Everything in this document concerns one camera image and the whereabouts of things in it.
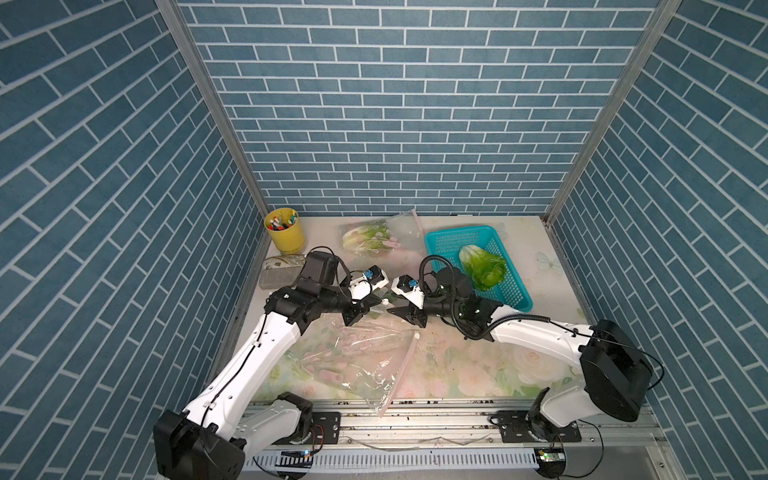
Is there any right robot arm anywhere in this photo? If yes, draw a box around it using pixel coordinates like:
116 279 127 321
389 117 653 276
390 267 653 441

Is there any grey rectangular box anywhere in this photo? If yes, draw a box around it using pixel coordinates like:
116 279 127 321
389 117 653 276
258 267 302 291

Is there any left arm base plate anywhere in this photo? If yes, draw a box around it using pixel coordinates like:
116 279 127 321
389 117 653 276
301 411 341 446

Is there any chinese cabbage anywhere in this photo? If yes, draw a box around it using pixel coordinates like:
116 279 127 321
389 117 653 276
341 222 400 255
459 245 507 291

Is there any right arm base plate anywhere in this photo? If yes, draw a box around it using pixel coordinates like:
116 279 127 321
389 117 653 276
489 410 582 444

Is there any zip-top bag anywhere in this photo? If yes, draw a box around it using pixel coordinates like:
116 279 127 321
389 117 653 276
327 270 428 328
288 325 420 416
339 209 426 258

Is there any white vented cable duct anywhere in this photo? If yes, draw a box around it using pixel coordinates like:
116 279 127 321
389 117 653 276
243 448 539 474

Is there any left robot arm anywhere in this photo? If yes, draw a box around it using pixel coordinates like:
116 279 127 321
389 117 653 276
153 250 388 479

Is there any teal plastic basket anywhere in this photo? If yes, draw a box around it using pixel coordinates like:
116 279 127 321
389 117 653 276
425 225 533 312

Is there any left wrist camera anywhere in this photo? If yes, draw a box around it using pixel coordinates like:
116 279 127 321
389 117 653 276
349 265 388 301

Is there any yellow pen cup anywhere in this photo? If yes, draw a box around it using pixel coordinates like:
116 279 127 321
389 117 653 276
264 208 306 254

